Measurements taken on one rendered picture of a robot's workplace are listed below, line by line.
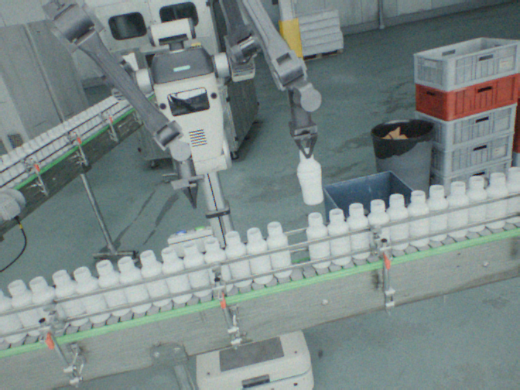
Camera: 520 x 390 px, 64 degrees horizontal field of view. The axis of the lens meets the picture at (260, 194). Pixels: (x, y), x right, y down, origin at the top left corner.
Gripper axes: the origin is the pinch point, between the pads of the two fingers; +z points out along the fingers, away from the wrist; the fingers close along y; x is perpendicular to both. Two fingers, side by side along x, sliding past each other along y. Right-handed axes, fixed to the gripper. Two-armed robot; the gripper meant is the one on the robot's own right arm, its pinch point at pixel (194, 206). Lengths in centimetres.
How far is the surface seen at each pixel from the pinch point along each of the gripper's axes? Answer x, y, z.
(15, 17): 1074, -462, -499
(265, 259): -17.6, 17.4, 17.2
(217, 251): -18.5, 5.0, 11.8
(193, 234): -3.8, -1.8, 8.0
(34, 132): 518, -260, -109
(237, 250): -18.2, 10.5, 12.7
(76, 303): -16.4, -35.6, 17.6
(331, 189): 46, 54, 11
